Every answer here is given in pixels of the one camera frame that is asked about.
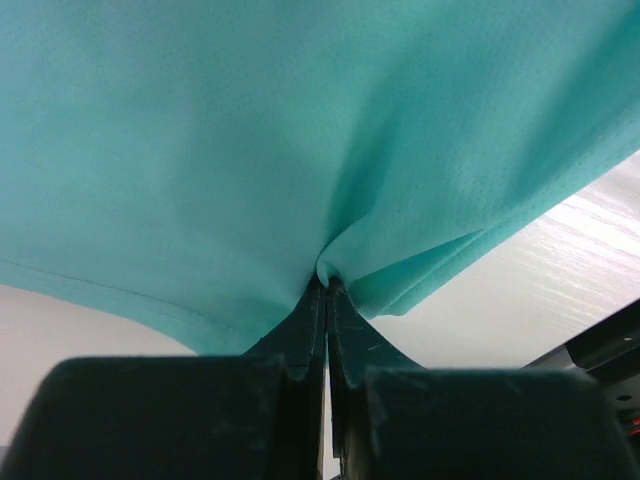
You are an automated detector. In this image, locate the teal t-shirt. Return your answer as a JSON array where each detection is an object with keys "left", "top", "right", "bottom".
[{"left": 1, "top": 1, "right": 639, "bottom": 354}]

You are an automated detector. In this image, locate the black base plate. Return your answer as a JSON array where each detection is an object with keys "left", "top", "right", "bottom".
[{"left": 526, "top": 301, "right": 640, "bottom": 453}]

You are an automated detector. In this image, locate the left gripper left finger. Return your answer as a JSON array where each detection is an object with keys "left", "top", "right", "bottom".
[{"left": 1, "top": 280, "right": 326, "bottom": 480}]

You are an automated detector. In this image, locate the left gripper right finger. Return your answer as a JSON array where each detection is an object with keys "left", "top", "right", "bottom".
[{"left": 326, "top": 280, "right": 638, "bottom": 479}]

